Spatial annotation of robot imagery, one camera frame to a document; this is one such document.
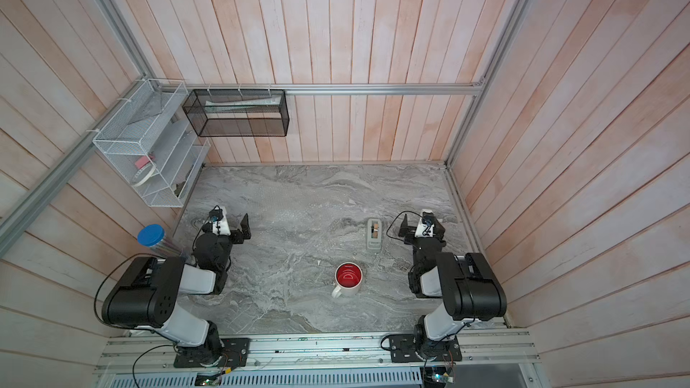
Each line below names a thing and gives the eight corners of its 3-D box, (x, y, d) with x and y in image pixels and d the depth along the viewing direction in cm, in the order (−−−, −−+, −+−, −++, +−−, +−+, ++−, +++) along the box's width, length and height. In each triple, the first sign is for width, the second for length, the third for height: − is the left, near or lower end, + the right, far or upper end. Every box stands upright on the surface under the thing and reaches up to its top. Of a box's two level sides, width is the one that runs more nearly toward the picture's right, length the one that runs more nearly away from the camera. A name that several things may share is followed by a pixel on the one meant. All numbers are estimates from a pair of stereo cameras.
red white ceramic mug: (332, 300, 85) (332, 291, 78) (333, 271, 91) (332, 261, 84) (361, 300, 85) (363, 291, 78) (360, 271, 91) (361, 261, 84)
